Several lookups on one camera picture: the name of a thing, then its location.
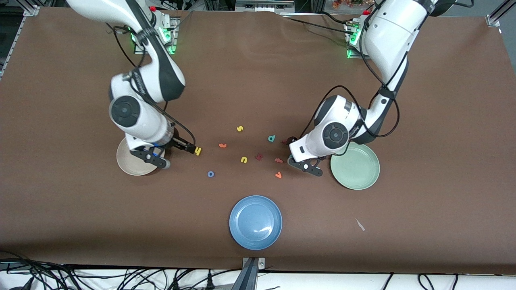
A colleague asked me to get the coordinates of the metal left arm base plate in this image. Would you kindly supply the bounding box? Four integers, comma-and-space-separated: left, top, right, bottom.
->
345, 20, 363, 60

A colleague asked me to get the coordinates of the black floor cable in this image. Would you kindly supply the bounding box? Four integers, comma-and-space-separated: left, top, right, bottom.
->
418, 273, 437, 290
0, 250, 85, 290

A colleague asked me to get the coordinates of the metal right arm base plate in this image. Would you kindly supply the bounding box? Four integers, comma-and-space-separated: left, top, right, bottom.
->
134, 16, 180, 55

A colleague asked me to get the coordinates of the black base cable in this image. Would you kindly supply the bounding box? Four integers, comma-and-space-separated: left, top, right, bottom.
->
282, 15, 355, 36

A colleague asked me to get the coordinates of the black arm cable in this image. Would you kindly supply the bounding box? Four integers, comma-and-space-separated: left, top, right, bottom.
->
106, 23, 198, 151
300, 8, 401, 157

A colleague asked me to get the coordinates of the pale green plate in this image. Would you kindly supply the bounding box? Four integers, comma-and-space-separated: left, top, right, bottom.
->
330, 143, 381, 191

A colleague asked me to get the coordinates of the blue plate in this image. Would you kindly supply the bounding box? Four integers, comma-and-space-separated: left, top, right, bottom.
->
229, 195, 283, 251

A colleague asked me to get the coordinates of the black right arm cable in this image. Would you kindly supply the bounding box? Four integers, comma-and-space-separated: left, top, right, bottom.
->
106, 23, 198, 151

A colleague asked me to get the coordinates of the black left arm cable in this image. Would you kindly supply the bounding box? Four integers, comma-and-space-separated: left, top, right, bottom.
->
300, 8, 401, 157

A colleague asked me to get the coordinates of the aluminium frame profile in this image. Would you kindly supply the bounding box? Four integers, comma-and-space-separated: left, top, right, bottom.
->
486, 0, 516, 28
0, 0, 41, 79

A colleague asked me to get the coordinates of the brown table cover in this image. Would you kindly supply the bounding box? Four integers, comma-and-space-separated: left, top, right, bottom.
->
0, 7, 516, 275

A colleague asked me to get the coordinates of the beige brown plate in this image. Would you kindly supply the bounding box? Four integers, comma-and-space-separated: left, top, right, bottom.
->
116, 136, 162, 176

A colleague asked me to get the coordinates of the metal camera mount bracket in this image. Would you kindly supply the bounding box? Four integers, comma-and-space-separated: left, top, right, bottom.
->
231, 257, 266, 290

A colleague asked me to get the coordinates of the grey power strip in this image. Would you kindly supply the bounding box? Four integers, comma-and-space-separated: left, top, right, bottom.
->
235, 0, 295, 12

